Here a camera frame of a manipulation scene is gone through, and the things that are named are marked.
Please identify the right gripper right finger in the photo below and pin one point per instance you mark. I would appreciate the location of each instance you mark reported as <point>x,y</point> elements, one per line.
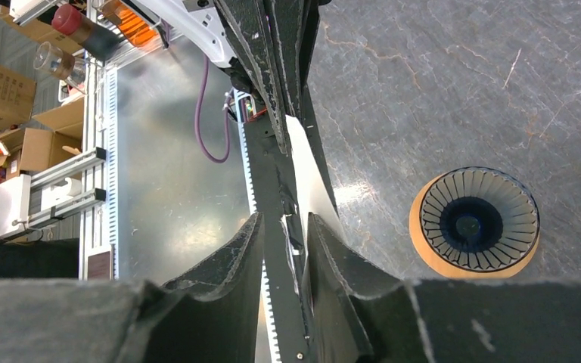
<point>363,314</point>

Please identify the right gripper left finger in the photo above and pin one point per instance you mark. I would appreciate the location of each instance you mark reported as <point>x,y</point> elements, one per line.
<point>207,314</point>

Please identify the single white paper filter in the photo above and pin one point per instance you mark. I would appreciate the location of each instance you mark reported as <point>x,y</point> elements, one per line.
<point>312,195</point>

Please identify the red capped bottle background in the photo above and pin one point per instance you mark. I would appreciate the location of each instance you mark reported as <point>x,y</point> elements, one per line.
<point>100,42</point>

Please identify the cardboard boxes in background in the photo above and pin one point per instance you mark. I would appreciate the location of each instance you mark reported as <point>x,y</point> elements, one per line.
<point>26,149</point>

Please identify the aluminium rail frame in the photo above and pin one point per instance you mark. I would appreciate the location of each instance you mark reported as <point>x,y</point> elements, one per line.
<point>174,175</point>

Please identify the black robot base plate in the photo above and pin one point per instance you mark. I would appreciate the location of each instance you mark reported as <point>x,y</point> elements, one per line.
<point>272,191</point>

